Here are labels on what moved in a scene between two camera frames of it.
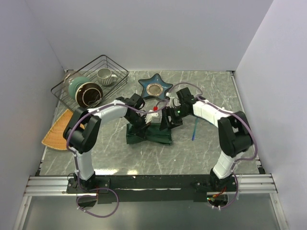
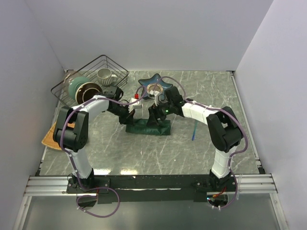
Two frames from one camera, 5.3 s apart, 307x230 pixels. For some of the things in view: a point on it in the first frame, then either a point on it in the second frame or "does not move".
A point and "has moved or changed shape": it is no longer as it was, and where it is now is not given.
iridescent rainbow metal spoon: (194, 134) does not move
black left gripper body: (138, 122) → (122, 112)
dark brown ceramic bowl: (88, 94) does not move
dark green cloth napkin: (152, 133) has moved or changed shape
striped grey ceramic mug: (105, 77) does not move
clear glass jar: (68, 74) does not move
